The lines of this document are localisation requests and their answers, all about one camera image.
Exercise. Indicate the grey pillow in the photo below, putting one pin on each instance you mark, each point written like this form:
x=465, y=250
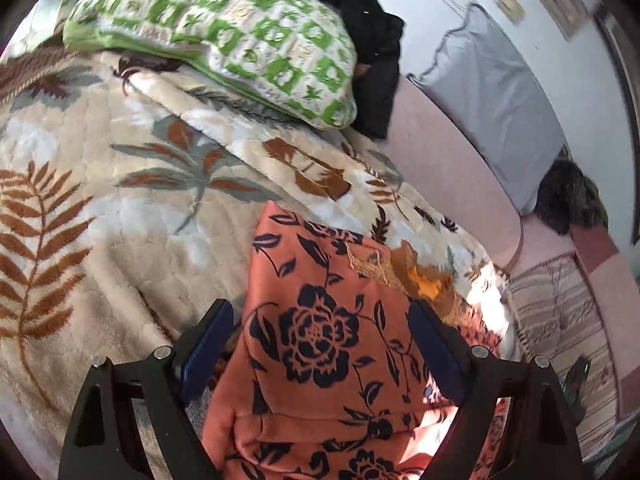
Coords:
x=495, y=105

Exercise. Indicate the leaf print blanket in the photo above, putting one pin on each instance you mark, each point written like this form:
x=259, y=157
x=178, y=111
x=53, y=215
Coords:
x=100, y=185

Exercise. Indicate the green white checkered pillow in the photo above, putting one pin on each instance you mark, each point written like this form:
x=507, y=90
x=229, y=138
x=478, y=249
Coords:
x=225, y=20

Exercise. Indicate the pink bed sheet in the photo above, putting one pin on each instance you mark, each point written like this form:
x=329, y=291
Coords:
x=440, y=170

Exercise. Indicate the black clothing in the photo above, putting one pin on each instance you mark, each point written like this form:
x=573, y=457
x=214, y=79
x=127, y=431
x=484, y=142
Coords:
x=375, y=45

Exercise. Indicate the dark furry cushion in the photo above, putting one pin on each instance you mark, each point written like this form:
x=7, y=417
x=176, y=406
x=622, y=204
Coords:
x=567, y=197

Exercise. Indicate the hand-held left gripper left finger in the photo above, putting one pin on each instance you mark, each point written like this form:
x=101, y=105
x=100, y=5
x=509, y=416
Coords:
x=204, y=352

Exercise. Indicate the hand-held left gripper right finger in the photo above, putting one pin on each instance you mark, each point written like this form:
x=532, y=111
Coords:
x=436, y=352

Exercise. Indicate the orange floral garment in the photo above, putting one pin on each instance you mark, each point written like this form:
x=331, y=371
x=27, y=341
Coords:
x=320, y=330

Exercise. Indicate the striped rug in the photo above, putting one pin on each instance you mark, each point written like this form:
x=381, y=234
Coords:
x=555, y=310

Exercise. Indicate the brown embroidered cloth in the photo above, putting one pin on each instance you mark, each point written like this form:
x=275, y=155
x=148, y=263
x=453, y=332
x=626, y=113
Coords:
x=425, y=280

